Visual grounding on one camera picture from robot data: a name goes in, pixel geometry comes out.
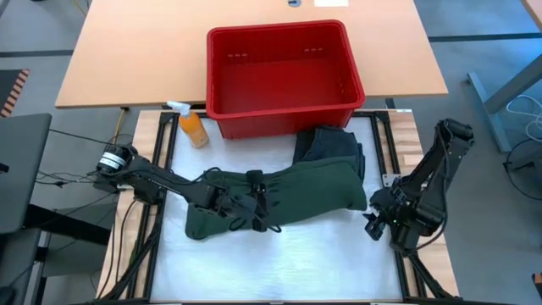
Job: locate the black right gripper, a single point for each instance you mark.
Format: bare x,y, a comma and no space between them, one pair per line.
389,207

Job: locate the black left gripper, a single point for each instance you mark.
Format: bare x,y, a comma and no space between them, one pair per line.
241,205

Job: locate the dark blue denim jeans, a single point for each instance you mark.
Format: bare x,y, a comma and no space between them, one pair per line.
361,161

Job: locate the dark green knit garment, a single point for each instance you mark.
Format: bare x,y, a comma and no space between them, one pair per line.
305,190

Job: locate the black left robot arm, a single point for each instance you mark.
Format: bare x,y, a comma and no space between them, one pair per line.
161,180

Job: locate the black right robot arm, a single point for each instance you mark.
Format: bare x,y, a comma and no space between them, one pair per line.
436,178

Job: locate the red plastic bin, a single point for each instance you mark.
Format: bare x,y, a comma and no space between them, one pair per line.
220,84

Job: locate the orange spray bottle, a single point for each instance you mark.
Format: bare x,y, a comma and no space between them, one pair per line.
194,129

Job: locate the grey metal desk leg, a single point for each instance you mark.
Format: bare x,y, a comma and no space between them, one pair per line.
514,87

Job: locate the black stand base bar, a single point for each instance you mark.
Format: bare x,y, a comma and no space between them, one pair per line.
63,222

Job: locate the light wooden desk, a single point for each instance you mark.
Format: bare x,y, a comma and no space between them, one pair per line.
127,51
535,10

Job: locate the grey desk grommet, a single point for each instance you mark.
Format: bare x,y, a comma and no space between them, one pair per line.
294,2

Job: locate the white paper sheet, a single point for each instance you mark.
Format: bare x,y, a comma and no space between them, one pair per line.
331,2

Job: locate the grey chair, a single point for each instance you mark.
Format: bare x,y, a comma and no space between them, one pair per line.
21,169

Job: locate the striped edge floor mat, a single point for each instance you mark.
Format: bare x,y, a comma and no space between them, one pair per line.
8,91

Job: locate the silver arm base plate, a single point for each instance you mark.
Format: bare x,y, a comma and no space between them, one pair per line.
390,180

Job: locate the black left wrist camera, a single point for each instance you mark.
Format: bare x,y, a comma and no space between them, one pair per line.
255,178

